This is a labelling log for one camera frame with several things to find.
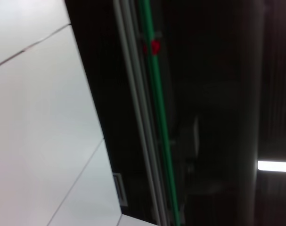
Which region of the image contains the green ceiling pipe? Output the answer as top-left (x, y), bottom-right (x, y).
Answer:
top-left (137, 0), bottom-right (182, 226)

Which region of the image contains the white ceiling light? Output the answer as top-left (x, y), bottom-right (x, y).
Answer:
top-left (257, 161), bottom-right (286, 173)

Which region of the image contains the red pipe tag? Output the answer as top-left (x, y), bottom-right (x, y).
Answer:
top-left (142, 40), bottom-right (161, 56)

